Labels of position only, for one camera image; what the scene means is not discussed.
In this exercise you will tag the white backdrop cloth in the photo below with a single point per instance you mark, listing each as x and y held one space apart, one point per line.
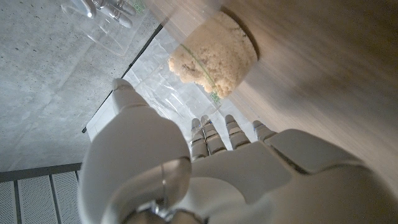
149 93

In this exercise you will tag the clear plastic receiving cup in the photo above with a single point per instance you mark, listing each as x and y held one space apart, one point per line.
199 46

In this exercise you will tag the clear plastic pouring cup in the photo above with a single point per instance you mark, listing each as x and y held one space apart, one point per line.
102 28

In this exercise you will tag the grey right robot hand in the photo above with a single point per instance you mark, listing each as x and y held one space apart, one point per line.
109 7

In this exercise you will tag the brown sugar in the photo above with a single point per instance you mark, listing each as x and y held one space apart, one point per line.
214 56

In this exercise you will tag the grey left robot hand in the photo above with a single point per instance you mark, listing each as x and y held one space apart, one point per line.
242 177

